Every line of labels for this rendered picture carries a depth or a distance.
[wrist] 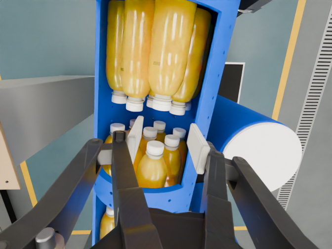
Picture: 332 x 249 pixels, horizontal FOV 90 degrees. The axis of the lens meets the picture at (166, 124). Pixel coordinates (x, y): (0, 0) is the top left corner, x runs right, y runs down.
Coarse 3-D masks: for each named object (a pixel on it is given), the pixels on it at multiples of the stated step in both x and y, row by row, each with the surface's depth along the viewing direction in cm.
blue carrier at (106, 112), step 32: (96, 0) 30; (192, 0) 24; (224, 0) 26; (96, 32) 32; (224, 32) 29; (96, 64) 34; (224, 64) 34; (96, 96) 36; (96, 128) 38; (128, 128) 56; (96, 192) 39; (160, 192) 34; (192, 192) 43; (96, 224) 53
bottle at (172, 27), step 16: (160, 0) 27; (176, 0) 26; (160, 16) 27; (176, 16) 26; (192, 16) 28; (160, 32) 28; (176, 32) 27; (192, 32) 30; (160, 48) 28; (176, 48) 28; (160, 64) 29; (176, 64) 29; (160, 80) 30; (176, 80) 30; (160, 96) 32
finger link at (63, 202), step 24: (96, 144) 13; (72, 168) 10; (96, 168) 13; (48, 192) 8; (72, 192) 8; (24, 216) 7; (48, 216) 7; (72, 216) 9; (0, 240) 6; (24, 240) 6
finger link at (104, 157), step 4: (128, 132) 18; (104, 144) 14; (108, 144) 14; (104, 148) 14; (108, 148) 14; (100, 152) 14; (104, 152) 14; (108, 152) 14; (100, 156) 14; (104, 156) 14; (108, 156) 14; (96, 160) 14; (100, 160) 14; (104, 160) 14; (108, 160) 14; (96, 164) 14; (100, 164) 14; (104, 164) 14; (108, 164) 14
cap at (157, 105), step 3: (153, 99) 34; (153, 102) 34; (156, 102) 33; (159, 102) 33; (162, 102) 33; (165, 102) 33; (168, 102) 33; (153, 105) 34; (156, 105) 33; (159, 105) 33; (162, 105) 33; (165, 105) 33; (168, 105) 33; (153, 108) 34; (156, 108) 33; (159, 108) 33; (162, 108) 33; (165, 108) 33; (168, 108) 34
